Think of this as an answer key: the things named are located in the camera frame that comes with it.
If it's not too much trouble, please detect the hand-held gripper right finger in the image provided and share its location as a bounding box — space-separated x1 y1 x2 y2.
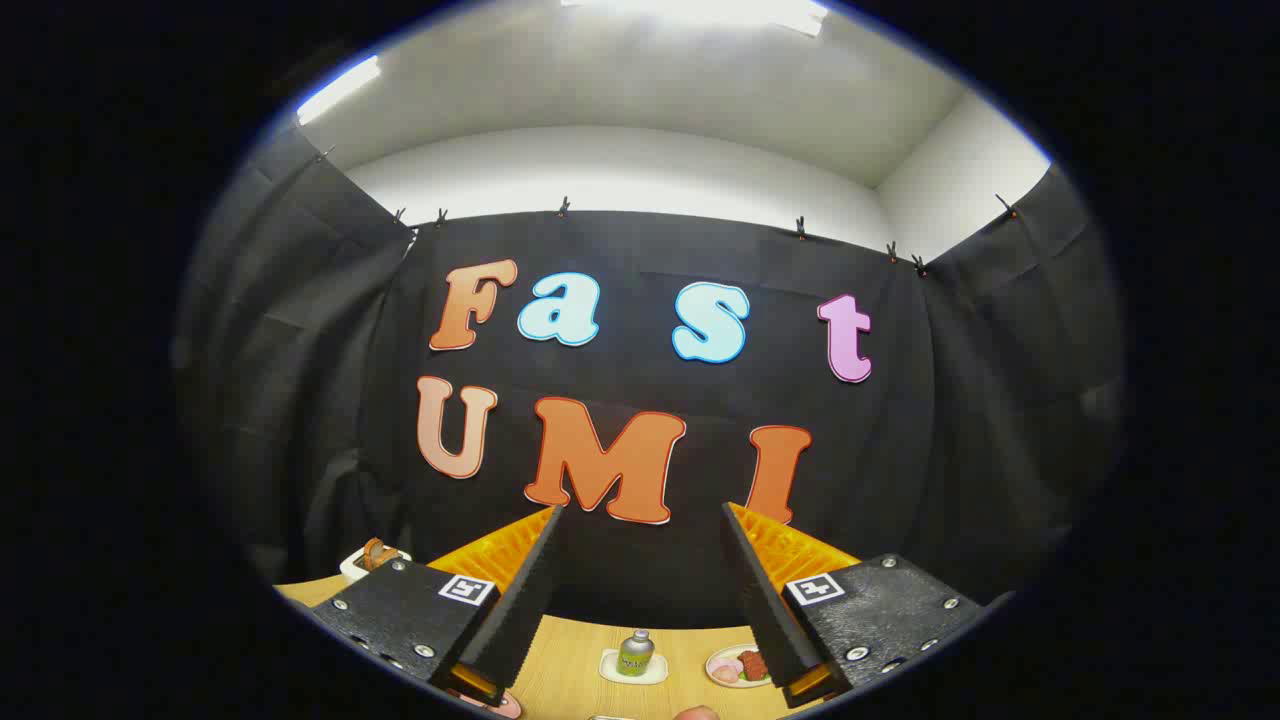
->
720 502 988 709

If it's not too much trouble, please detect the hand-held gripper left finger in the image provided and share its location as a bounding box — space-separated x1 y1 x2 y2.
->
310 504 566 709

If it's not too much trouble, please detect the white round food plate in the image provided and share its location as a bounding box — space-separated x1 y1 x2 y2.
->
704 645 777 690

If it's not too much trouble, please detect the white square coaster plate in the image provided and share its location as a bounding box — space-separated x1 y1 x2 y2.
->
599 648 670 687

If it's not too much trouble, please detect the silver green-label drink bottle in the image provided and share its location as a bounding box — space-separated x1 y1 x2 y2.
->
617 629 656 678

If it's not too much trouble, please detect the white toaster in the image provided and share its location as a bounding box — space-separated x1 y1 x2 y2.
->
339 538 412 585

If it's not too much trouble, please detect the row of black cloth clips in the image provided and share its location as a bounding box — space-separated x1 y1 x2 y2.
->
315 145 1021 279

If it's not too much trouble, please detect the long ceiling light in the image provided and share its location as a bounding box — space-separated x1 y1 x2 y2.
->
297 55 383 126

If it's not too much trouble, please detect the wide ceiling light panel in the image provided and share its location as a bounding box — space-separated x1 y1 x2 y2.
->
560 0 831 39

